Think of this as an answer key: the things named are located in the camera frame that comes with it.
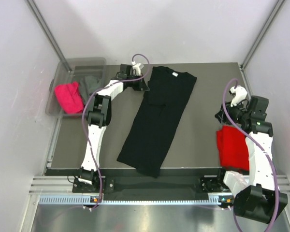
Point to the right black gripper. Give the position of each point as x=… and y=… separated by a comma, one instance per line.
x=222, y=116

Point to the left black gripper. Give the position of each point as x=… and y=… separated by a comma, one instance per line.
x=141, y=86

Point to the black t shirt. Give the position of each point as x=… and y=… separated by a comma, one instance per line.
x=157, y=119

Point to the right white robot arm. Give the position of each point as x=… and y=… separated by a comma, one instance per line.
x=258, y=198

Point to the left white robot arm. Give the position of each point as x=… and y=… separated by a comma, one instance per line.
x=98, y=114

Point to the red folded t shirt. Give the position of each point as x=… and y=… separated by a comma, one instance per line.
x=232, y=148

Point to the grey t shirt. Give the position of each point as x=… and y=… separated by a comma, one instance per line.
x=87, y=85

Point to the grey plastic bin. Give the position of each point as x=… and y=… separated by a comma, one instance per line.
x=74, y=70

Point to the pink t shirt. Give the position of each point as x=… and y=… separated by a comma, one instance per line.
x=69, y=98

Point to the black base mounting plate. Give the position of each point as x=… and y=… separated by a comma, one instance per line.
x=113, y=180

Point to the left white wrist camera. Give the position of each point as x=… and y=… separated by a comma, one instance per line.
x=137, y=68

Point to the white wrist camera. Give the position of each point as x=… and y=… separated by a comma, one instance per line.
x=239, y=93
x=137, y=68

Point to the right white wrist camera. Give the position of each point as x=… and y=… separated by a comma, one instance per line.
x=239, y=93

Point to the right aluminium frame post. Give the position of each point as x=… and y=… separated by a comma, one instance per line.
x=265, y=27

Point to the aluminium frame post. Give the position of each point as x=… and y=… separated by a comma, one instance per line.
x=47, y=32
x=265, y=27

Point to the grey slotted cable duct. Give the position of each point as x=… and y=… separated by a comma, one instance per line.
x=208, y=199

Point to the left aluminium frame post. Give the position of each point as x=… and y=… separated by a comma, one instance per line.
x=47, y=32

